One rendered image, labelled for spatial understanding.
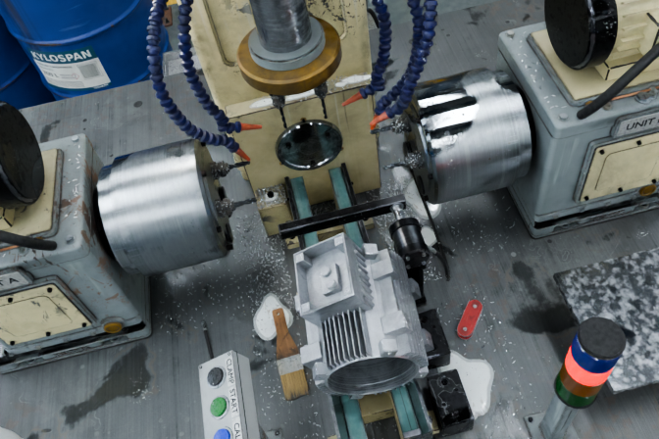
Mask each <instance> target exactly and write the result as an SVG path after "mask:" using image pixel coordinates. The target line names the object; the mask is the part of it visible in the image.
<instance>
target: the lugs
mask: <svg viewBox="0 0 659 439"><path fill-rule="evenodd" d="M361 250H362V256H363V257H364V258H365V259H366V260H375V259H376V257H377V255H378V254H379V252H378V248H377V244H367V243H364V244H363V245H362V247H361ZM378 345H379V350H380V356H381V357H393V356H395V355H396V353H397V352H398V346H397V341H396V338H382V339H381V340H380V342H379V344H378ZM312 371H313V379H314V380H315V381H318V380H326V378H327V377H328V375H329V374H328V368H327V366H326V363H315V364H314V366H313V368H312ZM428 373H429V369H428V367H427V366H426V367H423V368H421V369H420V370H419V372H418V374H417V375H416V376H415V377H414V378H424V377H425V376H426V375H427V374H428ZM364 396H365V395H348V397H349V399H362V398H363V397H364Z"/></svg>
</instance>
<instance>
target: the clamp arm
mask: <svg viewBox="0 0 659 439"><path fill-rule="evenodd" d="M395 205H396V207H397V208H400V205H401V208H402V209H403V210H405V209H406V198H405V196H404V194H403V193H402V194H398V195H394V196H390V197H386V198H382V199H378V200H375V201H371V202H368V201H365V202H362V204H359V205H355V206H351V207H347V208H343V209H339V210H335V211H331V212H327V213H323V214H319V215H315V216H311V217H307V218H304V219H297V220H287V221H286V222H285V223H281V224H279V225H278V228H279V235H280V237H281V239H282V240H283V239H287V238H291V237H295V236H299V235H303V234H307V233H311V232H315V231H319V230H323V229H327V228H331V227H335V226H339V225H343V224H347V223H350V222H354V221H358V220H365V219H369V218H373V217H377V216H381V215H385V214H389V213H393V211H392V209H393V210H395V209H396V208H395Z"/></svg>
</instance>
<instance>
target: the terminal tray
mask: <svg viewBox="0 0 659 439"><path fill-rule="evenodd" d="M337 238H339V239H340V241H339V242H338V243H336V242H335V240H336V239H337ZM299 255H301V256H302V258H301V259H300V260H298V259H297V257H298V256H299ZM293 257H294V265H295V274H296V283H297V292H298V301H299V310H300V316H301V317H303V318H304V319H306V320H308V321H309V322H311V323H312V324H315V325H316V326H318V327H319V328H321V322H322V323H325V320H327V321H329V317H330V318H332V316H336V317H337V314H340V315H342V312H345V313H347V311H350V312H352V313H353V309H355V310H356V311H358V312H359V307H360V308H361V309H363V310H364V311H368V310H372V309H373V307H374V306H375V304H374V303H373V302H372V300H374V297H373V296H372V295H371V294H370V293H372V292H373V291H372V290H371V289H370V288H369V287H370V286H371V283H370V282H368V280H370V278H369V277H368V276H367V274H368V273H369V272H368V271H367V270H366V269H365V268H366V267H367V265H366V264H365V263H364V262H365V261H367V260H366V259H365V258H364V257H363V256H362V250H361V249H360V248H359V247H358V246H357V245H356V244H355V243H354V242H353V241H352V240H351V239H350V238H349V237H348V236H347V235H346V234H345V233H344V232H342V233H340V234H337V235H335V236H334V237H331V238H329V239H327V240H325V241H322V242H320V243H318V244H315V245H313V246H311V247H308V248H306V249H304V250H302V251H299V252H297V253H295V254H293ZM346 288H348V290H349V291H348V293H344V289H346ZM305 305H307V306H308V308H307V310H304V309H303V307H304V306H305ZM347 314H348V313H347ZM332 319H333V318H332Z"/></svg>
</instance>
